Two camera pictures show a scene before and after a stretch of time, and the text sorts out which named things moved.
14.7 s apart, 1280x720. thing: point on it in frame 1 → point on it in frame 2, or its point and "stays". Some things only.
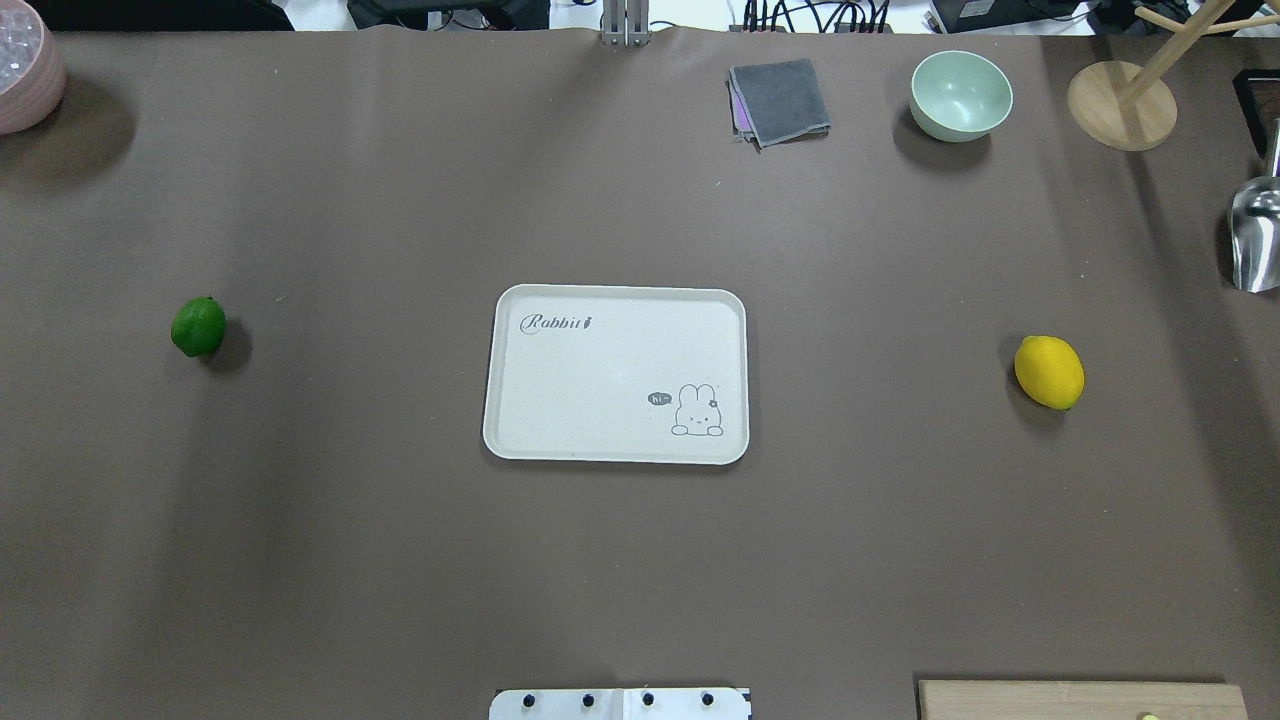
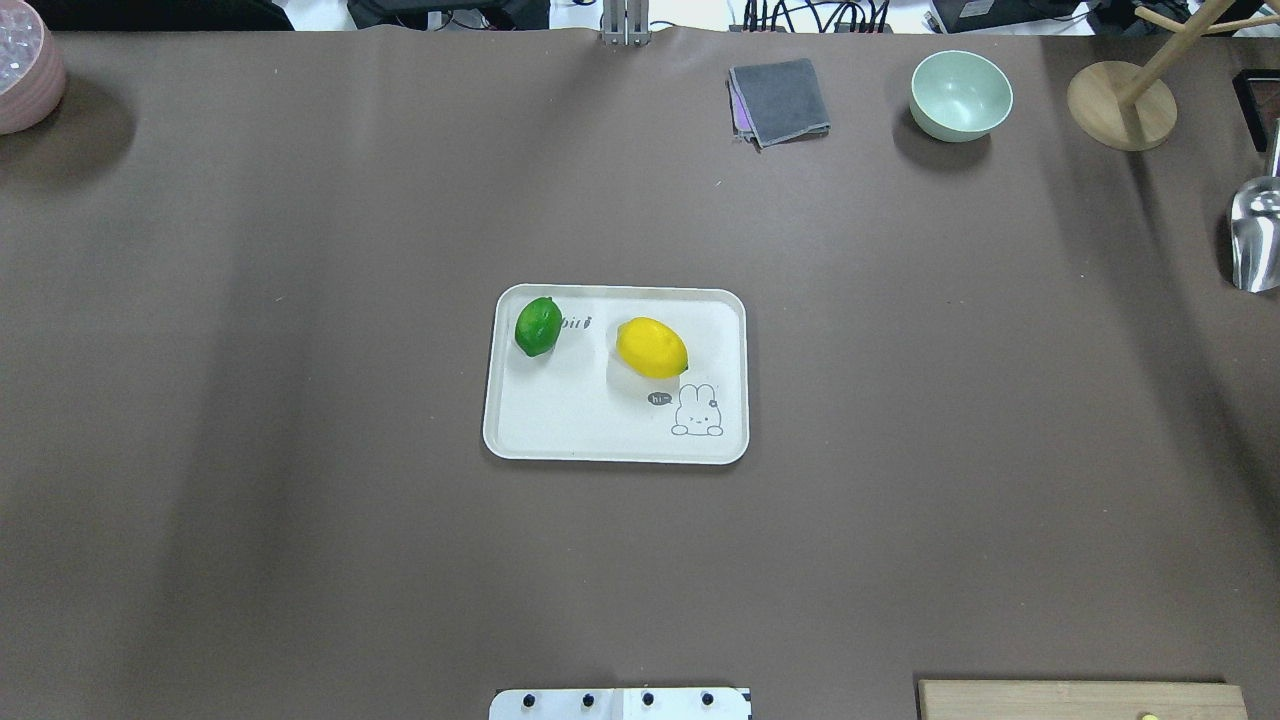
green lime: (198, 326) → (538, 326)
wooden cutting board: (1081, 700) stays
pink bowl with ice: (33, 74) stays
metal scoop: (1255, 228) stays
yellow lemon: (1049, 371) → (652, 348)
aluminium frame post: (626, 22) stays
